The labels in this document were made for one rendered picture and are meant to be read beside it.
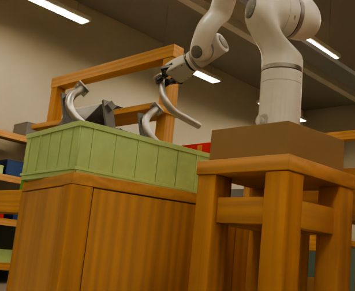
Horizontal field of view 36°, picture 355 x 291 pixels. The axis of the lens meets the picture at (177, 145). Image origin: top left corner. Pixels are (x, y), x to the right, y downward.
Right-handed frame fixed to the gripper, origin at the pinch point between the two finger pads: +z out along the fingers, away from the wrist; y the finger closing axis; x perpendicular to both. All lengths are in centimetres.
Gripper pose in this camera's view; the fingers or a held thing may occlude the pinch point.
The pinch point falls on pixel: (162, 81)
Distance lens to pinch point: 226.6
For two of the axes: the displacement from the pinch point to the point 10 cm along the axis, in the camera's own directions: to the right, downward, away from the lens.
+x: 0.9, 8.2, -5.7
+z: -7.5, 4.3, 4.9
